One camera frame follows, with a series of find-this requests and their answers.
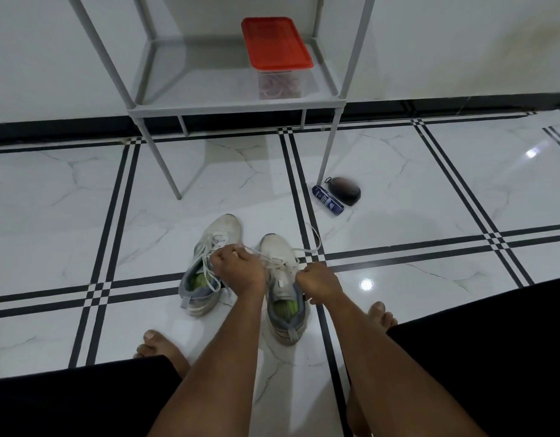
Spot person's left foot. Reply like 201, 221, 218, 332
132, 329, 191, 378

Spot person's right forearm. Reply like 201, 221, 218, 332
325, 294, 489, 437

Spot person's right foot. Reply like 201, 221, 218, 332
367, 300, 399, 334

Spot person's left forearm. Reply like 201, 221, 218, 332
147, 288, 268, 437

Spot person's left hand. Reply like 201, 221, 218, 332
210, 244, 268, 299

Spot person's right leg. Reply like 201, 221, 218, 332
345, 391, 373, 437

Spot grey metal shelf rack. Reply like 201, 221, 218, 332
65, 0, 378, 202

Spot clear box with red lid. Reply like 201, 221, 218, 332
258, 75, 304, 100

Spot person's right hand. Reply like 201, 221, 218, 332
295, 262, 345, 308

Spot person's foot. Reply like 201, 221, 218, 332
367, 300, 399, 334
132, 329, 191, 378

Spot white grey sneaker shoe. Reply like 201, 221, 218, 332
177, 213, 244, 318
258, 232, 312, 347

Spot black oval polish bottle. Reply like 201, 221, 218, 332
323, 175, 363, 208

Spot clear container with red lid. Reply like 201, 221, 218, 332
241, 16, 316, 101

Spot black shorts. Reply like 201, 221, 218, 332
0, 274, 560, 437

